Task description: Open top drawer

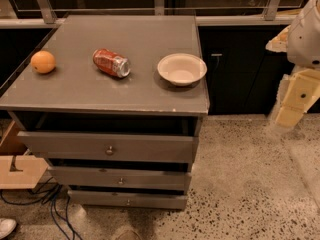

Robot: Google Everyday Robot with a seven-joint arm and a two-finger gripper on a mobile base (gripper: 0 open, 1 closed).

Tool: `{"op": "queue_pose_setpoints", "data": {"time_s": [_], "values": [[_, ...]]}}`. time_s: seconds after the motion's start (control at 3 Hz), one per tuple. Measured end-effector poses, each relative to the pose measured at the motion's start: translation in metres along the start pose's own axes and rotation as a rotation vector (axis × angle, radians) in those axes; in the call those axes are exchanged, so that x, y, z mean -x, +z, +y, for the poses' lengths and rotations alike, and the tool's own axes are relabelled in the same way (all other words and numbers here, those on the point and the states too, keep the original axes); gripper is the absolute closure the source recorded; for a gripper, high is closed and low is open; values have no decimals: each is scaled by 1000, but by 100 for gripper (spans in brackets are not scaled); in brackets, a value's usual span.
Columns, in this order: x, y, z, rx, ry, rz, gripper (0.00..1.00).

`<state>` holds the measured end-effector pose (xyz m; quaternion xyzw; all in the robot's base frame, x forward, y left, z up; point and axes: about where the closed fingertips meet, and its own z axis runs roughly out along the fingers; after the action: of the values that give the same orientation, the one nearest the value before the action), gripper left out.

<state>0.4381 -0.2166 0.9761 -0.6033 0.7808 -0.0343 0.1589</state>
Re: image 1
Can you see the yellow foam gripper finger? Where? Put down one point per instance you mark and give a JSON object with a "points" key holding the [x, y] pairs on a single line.
{"points": [[299, 93]]}

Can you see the grey top drawer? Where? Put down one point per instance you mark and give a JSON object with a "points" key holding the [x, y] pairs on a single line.
{"points": [[113, 147]]}

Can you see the grey drawer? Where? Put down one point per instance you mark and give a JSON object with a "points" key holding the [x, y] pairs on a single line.
{"points": [[122, 178], [128, 199], [113, 147]]}

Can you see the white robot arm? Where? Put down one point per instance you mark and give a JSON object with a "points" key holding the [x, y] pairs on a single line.
{"points": [[300, 41]]}

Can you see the grey drawer cabinet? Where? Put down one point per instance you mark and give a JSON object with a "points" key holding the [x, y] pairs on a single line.
{"points": [[77, 97]]}

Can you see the grey middle drawer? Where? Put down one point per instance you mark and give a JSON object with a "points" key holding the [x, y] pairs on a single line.
{"points": [[122, 178]]}

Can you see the grey bottom drawer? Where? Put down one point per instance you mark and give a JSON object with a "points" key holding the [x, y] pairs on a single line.
{"points": [[128, 199]]}

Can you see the black low cabinet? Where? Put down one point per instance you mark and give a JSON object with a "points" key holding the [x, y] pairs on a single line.
{"points": [[242, 76]]}

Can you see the white paper bowl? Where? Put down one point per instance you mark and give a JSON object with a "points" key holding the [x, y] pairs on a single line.
{"points": [[181, 69]]}

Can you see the red soda can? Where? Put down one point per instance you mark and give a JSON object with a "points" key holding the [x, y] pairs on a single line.
{"points": [[111, 63]]}

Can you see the brown shoe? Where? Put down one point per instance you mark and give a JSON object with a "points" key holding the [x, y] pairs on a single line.
{"points": [[128, 235]]}

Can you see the orange fruit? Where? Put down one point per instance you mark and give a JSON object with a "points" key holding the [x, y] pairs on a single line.
{"points": [[43, 62]]}

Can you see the metal glass railing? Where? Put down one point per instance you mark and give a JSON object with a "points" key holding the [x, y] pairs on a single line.
{"points": [[49, 13]]}

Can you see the light wooden box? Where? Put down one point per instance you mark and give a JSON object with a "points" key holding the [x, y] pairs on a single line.
{"points": [[18, 168]]}

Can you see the white shoe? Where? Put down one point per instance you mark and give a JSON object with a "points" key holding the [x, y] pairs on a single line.
{"points": [[7, 226]]}

